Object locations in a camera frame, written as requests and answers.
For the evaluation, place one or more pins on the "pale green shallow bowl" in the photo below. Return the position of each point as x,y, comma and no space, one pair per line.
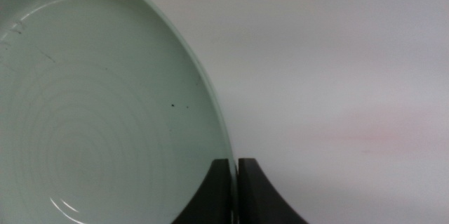
105,111

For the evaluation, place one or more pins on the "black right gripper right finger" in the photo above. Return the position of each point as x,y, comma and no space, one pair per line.
256,199

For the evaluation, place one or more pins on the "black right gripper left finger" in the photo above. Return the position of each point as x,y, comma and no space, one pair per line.
214,199

